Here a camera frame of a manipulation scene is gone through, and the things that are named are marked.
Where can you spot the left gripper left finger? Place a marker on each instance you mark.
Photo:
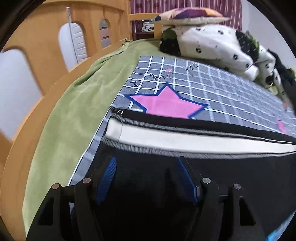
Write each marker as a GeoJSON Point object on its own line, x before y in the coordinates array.
{"type": "Point", "coordinates": [68, 213]}

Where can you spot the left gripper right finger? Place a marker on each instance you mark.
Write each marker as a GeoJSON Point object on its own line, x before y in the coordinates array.
{"type": "Point", "coordinates": [221, 212]}

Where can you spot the black pants with white stripe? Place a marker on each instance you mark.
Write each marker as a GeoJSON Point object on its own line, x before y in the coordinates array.
{"type": "Point", "coordinates": [179, 179]}

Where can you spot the black clothing pile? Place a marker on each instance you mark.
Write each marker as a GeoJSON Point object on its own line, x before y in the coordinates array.
{"type": "Point", "coordinates": [287, 80]}

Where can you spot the green fleece blanket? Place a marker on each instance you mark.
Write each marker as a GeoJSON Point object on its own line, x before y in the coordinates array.
{"type": "Point", "coordinates": [60, 156]}

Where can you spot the grey checked star bedsheet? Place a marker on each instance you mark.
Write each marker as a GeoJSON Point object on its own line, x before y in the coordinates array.
{"type": "Point", "coordinates": [178, 88]}

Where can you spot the white floral black comforter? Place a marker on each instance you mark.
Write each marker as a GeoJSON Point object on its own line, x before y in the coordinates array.
{"type": "Point", "coordinates": [227, 48]}

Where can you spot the colourful patterned pillow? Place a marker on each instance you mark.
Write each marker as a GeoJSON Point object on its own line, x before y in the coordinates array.
{"type": "Point", "coordinates": [190, 17]}

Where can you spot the maroon patterned curtain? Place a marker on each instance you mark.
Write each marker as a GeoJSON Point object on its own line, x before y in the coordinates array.
{"type": "Point", "coordinates": [230, 8]}

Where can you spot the wooden bed frame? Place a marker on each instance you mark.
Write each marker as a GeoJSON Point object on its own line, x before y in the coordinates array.
{"type": "Point", "coordinates": [106, 25]}

